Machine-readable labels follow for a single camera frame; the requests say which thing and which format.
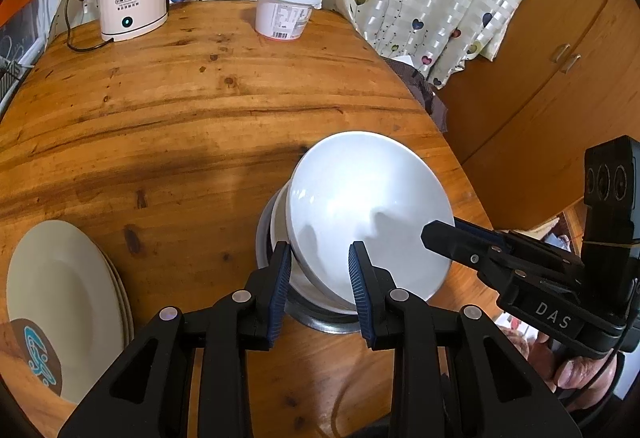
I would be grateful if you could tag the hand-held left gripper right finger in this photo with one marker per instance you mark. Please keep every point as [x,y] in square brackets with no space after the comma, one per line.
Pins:
[359,288]

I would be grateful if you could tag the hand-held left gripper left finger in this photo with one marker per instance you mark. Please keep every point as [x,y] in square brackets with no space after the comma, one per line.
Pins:
[278,288]

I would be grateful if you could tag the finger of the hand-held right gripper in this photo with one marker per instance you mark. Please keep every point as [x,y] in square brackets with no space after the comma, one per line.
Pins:
[475,228]
[460,245]

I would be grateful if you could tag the white bowl with blue rim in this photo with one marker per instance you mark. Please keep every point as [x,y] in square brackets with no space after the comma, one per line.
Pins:
[365,198]
[310,285]

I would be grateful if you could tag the metal dish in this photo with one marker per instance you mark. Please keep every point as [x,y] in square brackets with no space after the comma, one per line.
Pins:
[325,320]

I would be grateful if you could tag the person's right hand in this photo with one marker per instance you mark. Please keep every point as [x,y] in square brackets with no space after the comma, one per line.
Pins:
[570,370]

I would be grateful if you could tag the wooden cabinet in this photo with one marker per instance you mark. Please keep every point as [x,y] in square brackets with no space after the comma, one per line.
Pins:
[540,118]

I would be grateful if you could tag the white plastic tub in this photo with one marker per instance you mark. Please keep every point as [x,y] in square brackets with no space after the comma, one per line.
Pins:
[282,13]

